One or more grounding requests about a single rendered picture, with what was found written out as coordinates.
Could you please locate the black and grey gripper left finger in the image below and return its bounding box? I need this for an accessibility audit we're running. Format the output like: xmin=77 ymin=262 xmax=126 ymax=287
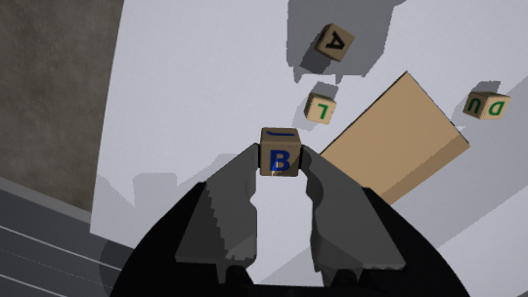
xmin=110 ymin=143 xmax=261 ymax=297

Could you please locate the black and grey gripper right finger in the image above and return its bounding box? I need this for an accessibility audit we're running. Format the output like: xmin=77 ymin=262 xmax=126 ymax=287
xmin=298 ymin=145 xmax=470 ymax=297

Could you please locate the tan flat mat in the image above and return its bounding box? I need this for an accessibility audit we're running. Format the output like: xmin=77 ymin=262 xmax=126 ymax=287
xmin=320 ymin=72 xmax=470 ymax=205

